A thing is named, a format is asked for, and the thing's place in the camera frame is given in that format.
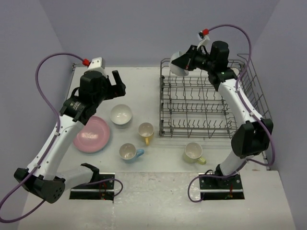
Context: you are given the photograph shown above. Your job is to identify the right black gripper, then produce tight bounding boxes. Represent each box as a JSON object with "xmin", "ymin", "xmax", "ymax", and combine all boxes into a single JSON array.
[{"xmin": 172, "ymin": 46, "xmax": 214, "ymax": 72}]

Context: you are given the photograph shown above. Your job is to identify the white bowl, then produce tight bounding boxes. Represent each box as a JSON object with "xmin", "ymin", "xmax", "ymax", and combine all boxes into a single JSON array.
[
  {"xmin": 113, "ymin": 118, "xmax": 133, "ymax": 128},
  {"xmin": 169, "ymin": 51, "xmax": 189, "ymax": 77},
  {"xmin": 110, "ymin": 104, "xmax": 133, "ymax": 126}
]

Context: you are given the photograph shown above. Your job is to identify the yellow mug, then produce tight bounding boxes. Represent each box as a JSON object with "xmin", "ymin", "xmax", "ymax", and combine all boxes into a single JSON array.
[{"xmin": 138, "ymin": 122, "xmax": 154, "ymax": 146}]

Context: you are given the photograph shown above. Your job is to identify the blue mug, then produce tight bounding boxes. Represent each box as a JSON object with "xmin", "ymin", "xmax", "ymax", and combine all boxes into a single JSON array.
[{"xmin": 119, "ymin": 143, "xmax": 144, "ymax": 163}]

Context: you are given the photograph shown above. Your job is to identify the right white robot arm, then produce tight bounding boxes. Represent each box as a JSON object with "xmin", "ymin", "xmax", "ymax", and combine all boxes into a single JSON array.
[{"xmin": 169, "ymin": 41, "xmax": 273, "ymax": 188}]

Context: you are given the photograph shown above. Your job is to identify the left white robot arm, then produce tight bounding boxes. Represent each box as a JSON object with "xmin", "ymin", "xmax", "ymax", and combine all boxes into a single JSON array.
[{"xmin": 14, "ymin": 70, "xmax": 126, "ymax": 204}]

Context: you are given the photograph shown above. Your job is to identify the pink plate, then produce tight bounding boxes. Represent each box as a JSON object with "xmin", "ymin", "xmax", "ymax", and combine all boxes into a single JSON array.
[{"xmin": 73, "ymin": 116, "xmax": 110, "ymax": 153}]

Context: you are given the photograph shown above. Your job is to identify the light green mug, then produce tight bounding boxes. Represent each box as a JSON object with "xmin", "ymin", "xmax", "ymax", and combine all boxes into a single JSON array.
[{"xmin": 182, "ymin": 142, "xmax": 206, "ymax": 165}]

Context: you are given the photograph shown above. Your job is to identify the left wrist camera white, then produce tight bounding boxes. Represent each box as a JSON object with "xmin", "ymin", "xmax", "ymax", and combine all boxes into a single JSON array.
[{"xmin": 82, "ymin": 57, "xmax": 105, "ymax": 73}]

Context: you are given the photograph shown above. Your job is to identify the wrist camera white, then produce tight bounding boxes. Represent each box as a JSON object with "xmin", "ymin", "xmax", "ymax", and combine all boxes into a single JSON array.
[
  {"xmin": 197, "ymin": 29, "xmax": 210, "ymax": 49},
  {"xmin": 82, "ymin": 57, "xmax": 105, "ymax": 73}
]

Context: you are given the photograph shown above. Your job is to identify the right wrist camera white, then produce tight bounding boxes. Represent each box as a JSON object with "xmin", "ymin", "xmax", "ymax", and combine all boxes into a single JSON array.
[{"xmin": 197, "ymin": 29, "xmax": 210, "ymax": 49}]

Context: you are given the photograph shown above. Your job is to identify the grey wire dish rack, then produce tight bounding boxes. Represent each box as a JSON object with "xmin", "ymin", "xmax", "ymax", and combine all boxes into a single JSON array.
[{"xmin": 158, "ymin": 52, "xmax": 273, "ymax": 140}]

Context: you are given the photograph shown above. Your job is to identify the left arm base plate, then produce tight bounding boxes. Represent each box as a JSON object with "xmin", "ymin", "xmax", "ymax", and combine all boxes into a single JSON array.
[{"xmin": 69, "ymin": 172, "xmax": 115, "ymax": 201}]

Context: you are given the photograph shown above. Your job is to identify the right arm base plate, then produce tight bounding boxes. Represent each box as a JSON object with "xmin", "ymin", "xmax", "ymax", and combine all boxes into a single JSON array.
[{"xmin": 199, "ymin": 174, "xmax": 245, "ymax": 201}]

